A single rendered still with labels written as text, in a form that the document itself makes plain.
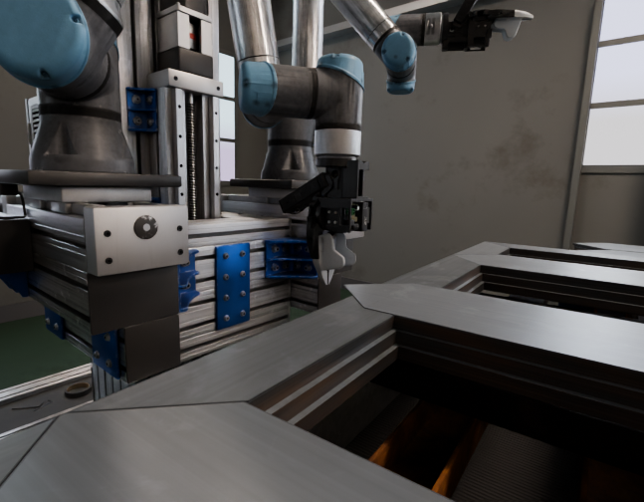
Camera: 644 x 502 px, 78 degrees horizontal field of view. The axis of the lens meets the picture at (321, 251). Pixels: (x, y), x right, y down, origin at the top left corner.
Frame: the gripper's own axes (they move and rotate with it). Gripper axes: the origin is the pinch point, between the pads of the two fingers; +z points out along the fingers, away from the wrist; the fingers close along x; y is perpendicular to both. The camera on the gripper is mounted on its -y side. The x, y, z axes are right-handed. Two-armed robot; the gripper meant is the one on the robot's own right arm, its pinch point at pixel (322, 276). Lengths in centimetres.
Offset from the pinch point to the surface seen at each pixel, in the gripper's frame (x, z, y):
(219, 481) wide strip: -42.6, 0.6, 22.8
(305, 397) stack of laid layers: -29.5, 3.0, 18.8
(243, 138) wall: 253, -61, -284
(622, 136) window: 260, -50, 44
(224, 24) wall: 230, -168, -286
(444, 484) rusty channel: -16.4, 15.7, 28.1
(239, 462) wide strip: -40.9, 0.6, 22.6
